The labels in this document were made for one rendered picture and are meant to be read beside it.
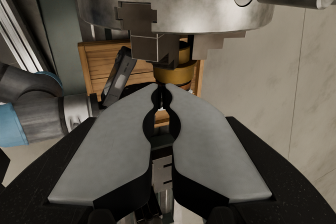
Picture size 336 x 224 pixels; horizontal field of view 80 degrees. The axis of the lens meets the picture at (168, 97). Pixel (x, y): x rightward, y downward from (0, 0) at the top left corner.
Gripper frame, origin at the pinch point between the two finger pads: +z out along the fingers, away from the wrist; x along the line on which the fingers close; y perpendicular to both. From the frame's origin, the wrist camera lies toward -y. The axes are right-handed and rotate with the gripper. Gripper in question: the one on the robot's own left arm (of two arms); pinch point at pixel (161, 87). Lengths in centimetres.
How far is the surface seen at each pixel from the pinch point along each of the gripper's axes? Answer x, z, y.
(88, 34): -19.0, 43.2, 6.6
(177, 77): 3.0, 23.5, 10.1
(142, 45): -2.4, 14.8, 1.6
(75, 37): -34, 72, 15
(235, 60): 68, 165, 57
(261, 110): 116, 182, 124
